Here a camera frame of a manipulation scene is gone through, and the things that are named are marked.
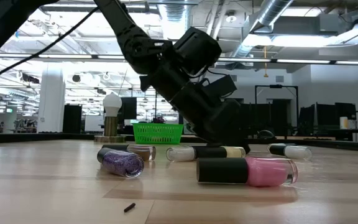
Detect black background screen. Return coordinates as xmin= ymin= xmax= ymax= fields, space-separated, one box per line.
xmin=120 ymin=96 xmax=138 ymax=121

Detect green plastic basket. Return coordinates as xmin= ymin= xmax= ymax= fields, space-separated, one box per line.
xmin=132 ymin=123 xmax=185 ymax=146

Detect black aluminium table frame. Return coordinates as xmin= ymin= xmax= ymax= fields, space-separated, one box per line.
xmin=0 ymin=133 xmax=358 ymax=154

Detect ribbed silver ventilation duct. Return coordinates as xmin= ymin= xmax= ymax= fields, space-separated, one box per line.
xmin=157 ymin=2 xmax=188 ymax=41

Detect black ceiling light rail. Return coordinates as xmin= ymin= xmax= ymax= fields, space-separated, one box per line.
xmin=0 ymin=52 xmax=358 ymax=67

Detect pink nail polish bottle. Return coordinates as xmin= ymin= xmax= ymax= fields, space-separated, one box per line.
xmin=196 ymin=156 xmax=299 ymax=188

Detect black rig frame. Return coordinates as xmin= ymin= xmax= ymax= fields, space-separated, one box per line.
xmin=254 ymin=84 xmax=300 ymax=138

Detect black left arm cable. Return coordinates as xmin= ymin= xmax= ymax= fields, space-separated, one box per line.
xmin=0 ymin=6 xmax=101 ymax=89

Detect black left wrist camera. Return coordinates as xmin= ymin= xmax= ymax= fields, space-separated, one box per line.
xmin=203 ymin=73 xmax=239 ymax=99

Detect row of dark monitors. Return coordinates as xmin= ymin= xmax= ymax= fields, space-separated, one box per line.
xmin=298 ymin=102 xmax=357 ymax=131

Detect red background object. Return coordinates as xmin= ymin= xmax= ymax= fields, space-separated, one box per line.
xmin=152 ymin=114 xmax=167 ymax=125

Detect clear nail polish bottle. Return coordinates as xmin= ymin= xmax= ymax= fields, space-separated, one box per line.
xmin=101 ymin=143 xmax=157 ymax=162

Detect round ceiling sensor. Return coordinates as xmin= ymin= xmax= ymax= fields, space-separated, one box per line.
xmin=224 ymin=10 xmax=238 ymax=24

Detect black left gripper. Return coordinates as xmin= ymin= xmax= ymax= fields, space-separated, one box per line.
xmin=139 ymin=61 xmax=251 ymax=154

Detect white nail polish bottle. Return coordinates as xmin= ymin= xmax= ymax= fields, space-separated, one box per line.
xmin=267 ymin=143 xmax=313 ymax=161
xmin=165 ymin=146 xmax=211 ymax=162

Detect large silver ventilation duct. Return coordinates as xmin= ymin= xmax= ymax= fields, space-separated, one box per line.
xmin=228 ymin=0 xmax=295 ymax=60

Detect small black rod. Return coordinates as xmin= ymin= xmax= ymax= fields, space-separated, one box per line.
xmin=123 ymin=202 xmax=137 ymax=214

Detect black dome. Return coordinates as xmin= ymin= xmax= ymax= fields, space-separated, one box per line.
xmin=256 ymin=129 xmax=277 ymax=140

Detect black cabinet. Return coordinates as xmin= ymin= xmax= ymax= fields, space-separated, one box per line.
xmin=62 ymin=103 xmax=83 ymax=134

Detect yellow hanging pendant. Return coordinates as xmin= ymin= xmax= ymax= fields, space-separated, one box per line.
xmin=262 ymin=45 xmax=270 ymax=78

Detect white bulb on brass stand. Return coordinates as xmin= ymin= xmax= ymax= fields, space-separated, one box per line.
xmin=93 ymin=91 xmax=127 ymax=144

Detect black partition panels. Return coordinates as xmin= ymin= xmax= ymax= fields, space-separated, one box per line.
xmin=241 ymin=98 xmax=292 ymax=138

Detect purple glitter nail polish bottle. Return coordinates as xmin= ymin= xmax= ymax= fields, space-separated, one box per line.
xmin=96 ymin=147 xmax=145 ymax=179

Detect white building pillar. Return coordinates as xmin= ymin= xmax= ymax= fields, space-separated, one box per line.
xmin=37 ymin=65 xmax=67 ymax=134

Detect cream nail polish bottle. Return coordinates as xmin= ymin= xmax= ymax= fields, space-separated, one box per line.
xmin=210 ymin=145 xmax=247 ymax=159

